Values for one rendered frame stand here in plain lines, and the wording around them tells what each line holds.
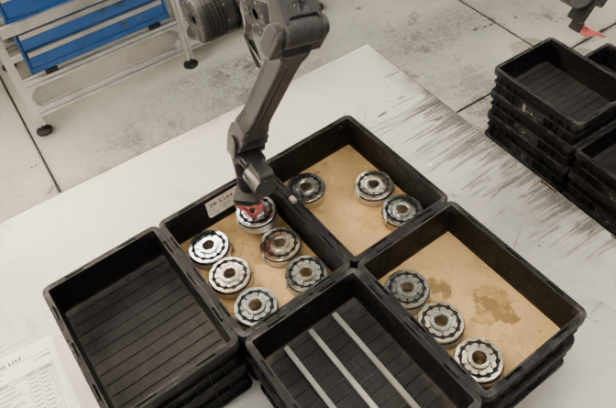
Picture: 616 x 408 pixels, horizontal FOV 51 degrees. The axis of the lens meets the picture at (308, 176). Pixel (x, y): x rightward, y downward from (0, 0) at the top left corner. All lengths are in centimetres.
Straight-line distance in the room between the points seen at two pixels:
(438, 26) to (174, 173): 208
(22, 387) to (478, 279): 113
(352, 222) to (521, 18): 236
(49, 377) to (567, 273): 132
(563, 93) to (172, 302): 165
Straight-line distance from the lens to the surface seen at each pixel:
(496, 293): 156
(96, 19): 328
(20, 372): 180
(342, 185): 173
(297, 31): 110
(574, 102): 256
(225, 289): 154
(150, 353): 154
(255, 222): 160
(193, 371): 138
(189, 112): 331
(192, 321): 155
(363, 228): 164
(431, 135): 205
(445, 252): 160
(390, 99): 217
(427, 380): 144
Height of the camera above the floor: 214
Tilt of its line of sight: 48 degrees down
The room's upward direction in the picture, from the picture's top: 7 degrees counter-clockwise
